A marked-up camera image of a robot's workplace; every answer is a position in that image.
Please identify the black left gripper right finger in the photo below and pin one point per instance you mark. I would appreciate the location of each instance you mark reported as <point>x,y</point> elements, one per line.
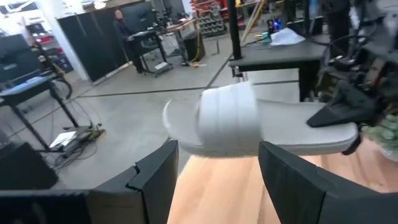
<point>298,193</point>

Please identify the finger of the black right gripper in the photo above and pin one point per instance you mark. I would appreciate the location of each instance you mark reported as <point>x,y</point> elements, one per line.
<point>345,105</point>
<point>353,144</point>

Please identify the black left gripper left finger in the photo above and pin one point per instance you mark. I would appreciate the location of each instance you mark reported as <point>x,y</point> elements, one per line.
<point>152,180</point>

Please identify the white rubber slide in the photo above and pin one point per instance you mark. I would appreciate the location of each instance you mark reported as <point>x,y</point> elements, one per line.
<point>230,118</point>

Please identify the white paper sheet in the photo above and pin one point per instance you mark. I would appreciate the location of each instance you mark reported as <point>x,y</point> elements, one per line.
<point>286,37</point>

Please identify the black box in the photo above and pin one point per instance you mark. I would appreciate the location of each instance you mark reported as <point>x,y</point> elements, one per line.
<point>25,168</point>

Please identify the black standing desk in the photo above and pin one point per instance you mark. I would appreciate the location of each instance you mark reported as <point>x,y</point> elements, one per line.
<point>155,34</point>

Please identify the person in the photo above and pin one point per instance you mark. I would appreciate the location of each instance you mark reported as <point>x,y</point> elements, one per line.
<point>122,31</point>

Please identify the black-legged desk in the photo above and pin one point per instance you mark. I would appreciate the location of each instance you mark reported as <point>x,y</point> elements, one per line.
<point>31,87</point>

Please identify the storage bin rack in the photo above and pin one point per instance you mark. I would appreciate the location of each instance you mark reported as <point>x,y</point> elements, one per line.
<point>211,18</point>

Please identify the black desk monitor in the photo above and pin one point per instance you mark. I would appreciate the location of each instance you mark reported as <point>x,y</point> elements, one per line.
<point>15,59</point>

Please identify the grey desk with post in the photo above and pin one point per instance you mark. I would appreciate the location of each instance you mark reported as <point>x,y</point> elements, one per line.
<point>280,56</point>

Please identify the black post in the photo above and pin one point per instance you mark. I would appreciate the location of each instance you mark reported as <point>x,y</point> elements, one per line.
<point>234,31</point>

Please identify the black partition wall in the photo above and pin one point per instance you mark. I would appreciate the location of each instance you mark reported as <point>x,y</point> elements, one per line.
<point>93,40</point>

